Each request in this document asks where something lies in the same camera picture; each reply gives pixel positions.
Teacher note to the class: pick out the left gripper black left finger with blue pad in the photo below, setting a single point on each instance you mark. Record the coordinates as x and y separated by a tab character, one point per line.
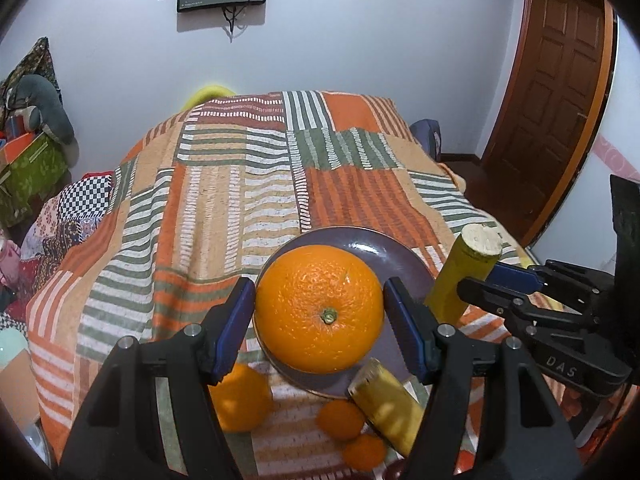
116	433

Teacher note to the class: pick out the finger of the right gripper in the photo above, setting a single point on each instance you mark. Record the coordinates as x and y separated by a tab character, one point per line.
513	307
515	278

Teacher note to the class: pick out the yellow corn cob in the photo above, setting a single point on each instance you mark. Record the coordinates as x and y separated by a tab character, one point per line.
393	412
474	253

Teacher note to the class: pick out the large orange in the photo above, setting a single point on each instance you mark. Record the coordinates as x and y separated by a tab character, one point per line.
319	309
242	400

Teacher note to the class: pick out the small tangerine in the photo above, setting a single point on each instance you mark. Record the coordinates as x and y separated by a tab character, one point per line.
341	420
364	453

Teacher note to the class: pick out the dark purple plate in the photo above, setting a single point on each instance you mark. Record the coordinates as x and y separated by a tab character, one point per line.
387	258

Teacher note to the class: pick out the small dark red fruit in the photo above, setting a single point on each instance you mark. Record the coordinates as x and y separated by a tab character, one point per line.
394	470

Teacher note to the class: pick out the blue bag behind bed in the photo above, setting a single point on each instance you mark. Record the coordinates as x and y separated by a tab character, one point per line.
427	133

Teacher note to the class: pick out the brown wooden door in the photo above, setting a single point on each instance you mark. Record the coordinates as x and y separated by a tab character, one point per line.
548	116

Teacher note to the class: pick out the checkered patchwork quilt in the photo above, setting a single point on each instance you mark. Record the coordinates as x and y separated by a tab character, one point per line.
64	221

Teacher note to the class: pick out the striped patchwork bedspread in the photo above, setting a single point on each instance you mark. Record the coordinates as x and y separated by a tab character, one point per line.
206	198

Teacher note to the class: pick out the green cardboard box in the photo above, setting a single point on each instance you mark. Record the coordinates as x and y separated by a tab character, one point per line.
34	173

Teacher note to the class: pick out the grey plush toy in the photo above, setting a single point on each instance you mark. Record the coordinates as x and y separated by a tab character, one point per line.
34	99

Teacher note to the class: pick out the yellow pillow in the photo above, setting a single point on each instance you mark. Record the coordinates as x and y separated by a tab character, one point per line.
205	94

